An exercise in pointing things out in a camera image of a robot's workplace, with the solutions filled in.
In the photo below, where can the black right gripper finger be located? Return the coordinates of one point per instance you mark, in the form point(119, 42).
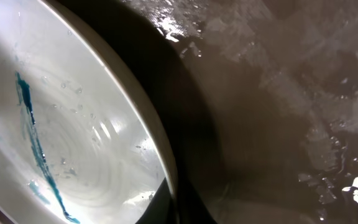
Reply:
point(162, 208)

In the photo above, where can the white plate stained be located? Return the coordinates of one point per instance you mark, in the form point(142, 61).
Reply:
point(80, 141)

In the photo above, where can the dark grey serving tray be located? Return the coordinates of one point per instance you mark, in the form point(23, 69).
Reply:
point(259, 100)

